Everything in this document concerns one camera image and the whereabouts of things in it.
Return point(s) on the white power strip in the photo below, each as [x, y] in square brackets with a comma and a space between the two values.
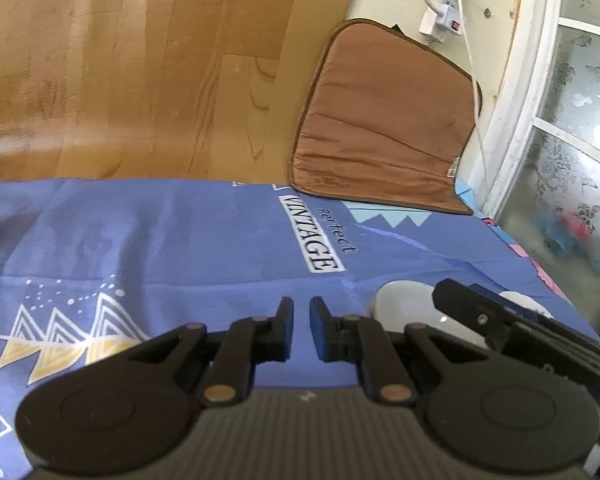
[442, 18]

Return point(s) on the brown seat cushion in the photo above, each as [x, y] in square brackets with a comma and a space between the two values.
[385, 121]

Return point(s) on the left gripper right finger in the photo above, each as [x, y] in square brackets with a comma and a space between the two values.
[364, 343]

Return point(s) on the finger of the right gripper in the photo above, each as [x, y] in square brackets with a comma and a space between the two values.
[510, 304]
[545, 344]

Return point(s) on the wood pattern vinyl sheet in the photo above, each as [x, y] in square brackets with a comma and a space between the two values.
[198, 89]

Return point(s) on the blue patterned tablecloth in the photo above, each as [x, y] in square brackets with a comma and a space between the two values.
[89, 268]

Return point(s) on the large floral plate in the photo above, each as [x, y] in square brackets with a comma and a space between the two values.
[399, 303]

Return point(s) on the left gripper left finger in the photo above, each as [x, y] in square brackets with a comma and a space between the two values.
[235, 354]

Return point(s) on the frosted floral glass door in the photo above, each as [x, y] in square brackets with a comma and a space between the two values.
[552, 205]

